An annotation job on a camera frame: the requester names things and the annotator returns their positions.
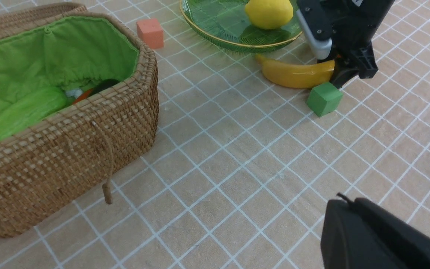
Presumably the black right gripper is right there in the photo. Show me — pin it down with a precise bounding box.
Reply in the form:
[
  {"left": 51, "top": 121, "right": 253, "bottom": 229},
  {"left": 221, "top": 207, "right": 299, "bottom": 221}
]
[{"left": 296, "top": 0, "right": 394, "bottom": 90}]

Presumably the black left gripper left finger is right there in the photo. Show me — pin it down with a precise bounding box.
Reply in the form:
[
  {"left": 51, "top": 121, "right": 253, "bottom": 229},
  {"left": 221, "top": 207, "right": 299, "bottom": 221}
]
[{"left": 320, "top": 199, "right": 406, "bottom": 269}]

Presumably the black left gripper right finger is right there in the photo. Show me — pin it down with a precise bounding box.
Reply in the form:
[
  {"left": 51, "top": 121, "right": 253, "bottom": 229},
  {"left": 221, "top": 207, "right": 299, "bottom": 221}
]
[{"left": 353, "top": 198, "right": 430, "bottom": 269}]

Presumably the yellow plastic banana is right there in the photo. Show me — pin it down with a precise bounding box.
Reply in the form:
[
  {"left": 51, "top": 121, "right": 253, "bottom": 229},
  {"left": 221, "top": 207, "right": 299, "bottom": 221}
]
[{"left": 255, "top": 53, "right": 336, "bottom": 89}]

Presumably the yellow plastic lemon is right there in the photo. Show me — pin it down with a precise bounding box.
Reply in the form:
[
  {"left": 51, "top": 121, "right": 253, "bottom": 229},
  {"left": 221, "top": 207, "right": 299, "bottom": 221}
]
[{"left": 244, "top": 0, "right": 294, "bottom": 30}]

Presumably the purple plastic eggplant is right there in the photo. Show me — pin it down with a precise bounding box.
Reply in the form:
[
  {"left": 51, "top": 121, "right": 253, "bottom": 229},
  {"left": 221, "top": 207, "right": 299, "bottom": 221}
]
[{"left": 89, "top": 79, "right": 120, "bottom": 96}]

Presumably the green plastic bitter gourd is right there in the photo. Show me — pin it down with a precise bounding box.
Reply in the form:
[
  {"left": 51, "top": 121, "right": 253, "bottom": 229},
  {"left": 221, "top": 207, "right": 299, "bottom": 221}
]
[{"left": 0, "top": 87, "right": 67, "bottom": 141}]

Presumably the orange plastic carrot with leaves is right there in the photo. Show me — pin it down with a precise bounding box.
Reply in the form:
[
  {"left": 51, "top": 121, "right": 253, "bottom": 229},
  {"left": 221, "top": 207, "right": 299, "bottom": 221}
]
[{"left": 72, "top": 88, "right": 94, "bottom": 105}]

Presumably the green foam cube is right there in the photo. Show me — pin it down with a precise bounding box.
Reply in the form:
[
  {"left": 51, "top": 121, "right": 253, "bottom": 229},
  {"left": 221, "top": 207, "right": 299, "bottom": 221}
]
[{"left": 306, "top": 82, "right": 343, "bottom": 117}]

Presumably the checkered beige tablecloth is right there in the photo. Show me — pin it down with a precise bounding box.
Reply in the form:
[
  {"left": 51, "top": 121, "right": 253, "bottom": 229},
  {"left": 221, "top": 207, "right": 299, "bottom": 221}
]
[{"left": 0, "top": 0, "right": 430, "bottom": 269}]

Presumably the green glass leaf plate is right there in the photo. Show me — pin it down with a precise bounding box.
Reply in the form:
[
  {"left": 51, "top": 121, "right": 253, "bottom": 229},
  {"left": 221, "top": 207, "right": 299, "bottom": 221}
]
[{"left": 179, "top": 0, "right": 302, "bottom": 53}]

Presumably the orange foam cube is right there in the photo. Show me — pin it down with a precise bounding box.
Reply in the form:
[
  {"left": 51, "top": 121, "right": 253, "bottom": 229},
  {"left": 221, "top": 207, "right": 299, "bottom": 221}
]
[{"left": 136, "top": 18, "right": 164, "bottom": 50}]

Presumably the woven wicker basket green lining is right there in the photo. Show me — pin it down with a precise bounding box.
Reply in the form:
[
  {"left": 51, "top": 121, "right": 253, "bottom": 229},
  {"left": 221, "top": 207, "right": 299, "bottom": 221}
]
[{"left": 0, "top": 12, "right": 159, "bottom": 238}]

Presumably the woven wicker basket lid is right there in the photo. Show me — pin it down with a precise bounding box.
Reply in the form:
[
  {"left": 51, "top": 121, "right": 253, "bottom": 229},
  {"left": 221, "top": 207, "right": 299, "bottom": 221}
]
[{"left": 0, "top": 2, "right": 87, "bottom": 39}]

